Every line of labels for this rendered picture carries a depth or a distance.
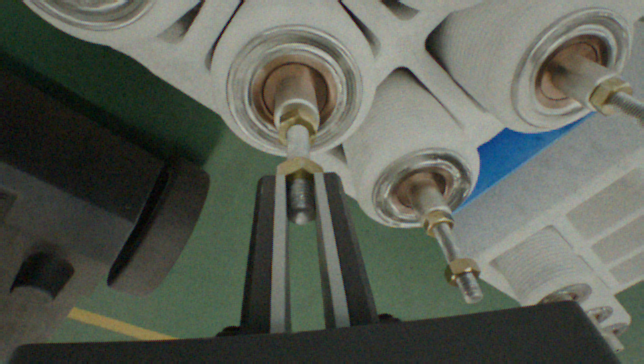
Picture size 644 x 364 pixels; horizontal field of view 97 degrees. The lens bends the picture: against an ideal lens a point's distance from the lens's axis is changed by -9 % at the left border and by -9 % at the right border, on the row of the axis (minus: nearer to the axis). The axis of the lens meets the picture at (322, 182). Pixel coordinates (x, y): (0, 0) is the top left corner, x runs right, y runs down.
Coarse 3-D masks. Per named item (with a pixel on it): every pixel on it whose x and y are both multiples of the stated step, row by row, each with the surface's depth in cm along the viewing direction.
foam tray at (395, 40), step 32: (224, 0) 20; (352, 0) 21; (384, 0) 28; (640, 0) 22; (192, 32) 21; (384, 32) 23; (416, 32) 23; (160, 64) 22; (192, 64) 23; (384, 64) 24; (416, 64) 24; (192, 96) 24; (448, 96) 26; (480, 128) 29; (320, 160) 29; (352, 192) 32
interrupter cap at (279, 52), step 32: (288, 32) 15; (320, 32) 15; (256, 64) 16; (288, 64) 16; (320, 64) 16; (352, 64) 16; (256, 96) 17; (320, 96) 18; (352, 96) 18; (256, 128) 18; (320, 128) 19
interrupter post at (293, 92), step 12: (288, 84) 16; (300, 84) 16; (276, 96) 16; (288, 96) 15; (300, 96) 15; (312, 96) 16; (276, 108) 15; (288, 108) 15; (300, 108) 15; (312, 108) 15; (276, 120) 15
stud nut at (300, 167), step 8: (288, 160) 11; (296, 160) 11; (304, 160) 11; (280, 168) 11; (288, 168) 11; (296, 168) 11; (304, 168) 11; (312, 168) 11; (320, 168) 12; (288, 176) 11; (296, 176) 11; (304, 176) 11; (312, 176) 11; (312, 184) 11
